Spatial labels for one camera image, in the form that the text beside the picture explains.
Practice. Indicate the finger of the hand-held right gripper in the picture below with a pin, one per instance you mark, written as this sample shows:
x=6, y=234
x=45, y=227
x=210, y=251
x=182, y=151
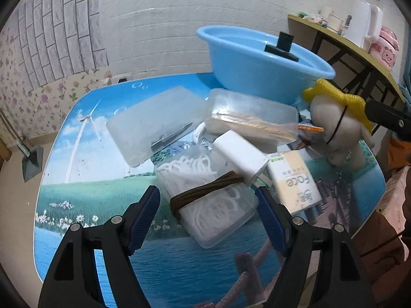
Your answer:
x=388, y=118

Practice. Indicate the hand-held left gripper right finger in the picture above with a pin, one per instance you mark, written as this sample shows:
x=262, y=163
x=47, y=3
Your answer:
x=271, y=221

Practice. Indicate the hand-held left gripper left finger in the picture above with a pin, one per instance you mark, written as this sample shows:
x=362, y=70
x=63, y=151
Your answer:
x=144, y=221

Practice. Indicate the yellow white tissue pack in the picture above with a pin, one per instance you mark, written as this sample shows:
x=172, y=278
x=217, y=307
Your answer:
x=295, y=179

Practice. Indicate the clear box of floss picks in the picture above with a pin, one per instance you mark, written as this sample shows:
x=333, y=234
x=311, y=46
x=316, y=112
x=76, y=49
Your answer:
x=218, y=211

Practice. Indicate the white plush toy yellow hat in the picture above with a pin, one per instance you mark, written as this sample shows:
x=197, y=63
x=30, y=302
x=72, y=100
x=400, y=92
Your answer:
x=334, y=118

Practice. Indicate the brown hair band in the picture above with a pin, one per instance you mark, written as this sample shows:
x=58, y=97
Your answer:
x=205, y=187

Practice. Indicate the white power adapter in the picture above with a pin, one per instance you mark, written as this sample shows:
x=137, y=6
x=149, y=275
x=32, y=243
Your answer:
x=240, y=154

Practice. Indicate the orange snack packet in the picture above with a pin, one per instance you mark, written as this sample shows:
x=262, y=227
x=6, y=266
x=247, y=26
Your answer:
x=310, y=128

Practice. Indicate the frosted clear plastic box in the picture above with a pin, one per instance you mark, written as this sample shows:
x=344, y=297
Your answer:
x=151, y=118

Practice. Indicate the clear box of toothpicks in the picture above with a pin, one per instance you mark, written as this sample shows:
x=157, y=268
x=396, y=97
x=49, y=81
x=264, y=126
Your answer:
x=253, y=109

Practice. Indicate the blue plastic basin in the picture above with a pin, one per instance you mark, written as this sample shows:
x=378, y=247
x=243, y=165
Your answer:
x=244, y=67

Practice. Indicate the blue curtain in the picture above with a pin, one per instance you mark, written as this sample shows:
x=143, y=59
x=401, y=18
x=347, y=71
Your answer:
x=406, y=86

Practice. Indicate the yellow side table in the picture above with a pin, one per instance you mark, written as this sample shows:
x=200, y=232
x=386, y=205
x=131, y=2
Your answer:
x=353, y=51

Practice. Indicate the silver foil packet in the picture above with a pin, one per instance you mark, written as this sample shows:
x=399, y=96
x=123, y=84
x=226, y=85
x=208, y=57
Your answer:
x=205, y=142

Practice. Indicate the white electric kettle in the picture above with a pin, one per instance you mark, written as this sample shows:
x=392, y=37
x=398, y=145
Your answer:
x=361, y=22

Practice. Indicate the pink cloth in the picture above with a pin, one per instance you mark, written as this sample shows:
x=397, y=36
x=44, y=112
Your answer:
x=385, y=224

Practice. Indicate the white paper cup stack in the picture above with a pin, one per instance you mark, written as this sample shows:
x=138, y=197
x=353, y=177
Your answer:
x=327, y=12
x=335, y=22

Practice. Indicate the white plastic bag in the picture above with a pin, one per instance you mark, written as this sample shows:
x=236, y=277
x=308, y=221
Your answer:
x=313, y=17

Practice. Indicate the black plastic clip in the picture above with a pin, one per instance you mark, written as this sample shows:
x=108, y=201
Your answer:
x=284, y=46

